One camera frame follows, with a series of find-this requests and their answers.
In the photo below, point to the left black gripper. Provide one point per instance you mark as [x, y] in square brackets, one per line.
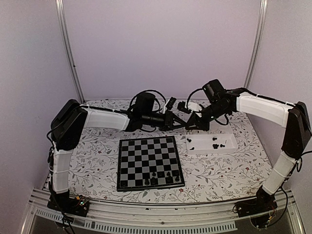
[171, 117]

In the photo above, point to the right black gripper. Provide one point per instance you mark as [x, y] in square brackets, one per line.
[193, 120]

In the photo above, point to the white plastic tray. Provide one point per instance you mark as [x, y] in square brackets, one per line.
[219, 139]

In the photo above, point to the black white chessboard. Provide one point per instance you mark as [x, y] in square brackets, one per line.
[139, 157]

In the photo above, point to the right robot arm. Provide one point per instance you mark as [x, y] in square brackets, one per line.
[289, 119]

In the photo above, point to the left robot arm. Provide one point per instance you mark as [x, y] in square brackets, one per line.
[73, 118]

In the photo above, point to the floral patterned table mat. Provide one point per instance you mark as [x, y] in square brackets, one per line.
[208, 177]

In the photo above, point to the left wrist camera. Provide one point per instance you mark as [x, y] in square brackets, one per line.
[169, 104]

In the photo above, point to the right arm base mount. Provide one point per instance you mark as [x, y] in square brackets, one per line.
[263, 207]

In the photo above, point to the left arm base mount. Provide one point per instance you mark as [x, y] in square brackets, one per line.
[78, 205]

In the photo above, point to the right aluminium frame post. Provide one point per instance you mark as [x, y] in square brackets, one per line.
[257, 42]

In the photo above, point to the aluminium frame post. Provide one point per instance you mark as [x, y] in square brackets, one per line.
[257, 42]
[66, 40]

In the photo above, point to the left aluminium frame post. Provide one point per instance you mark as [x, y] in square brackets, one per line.
[66, 40]

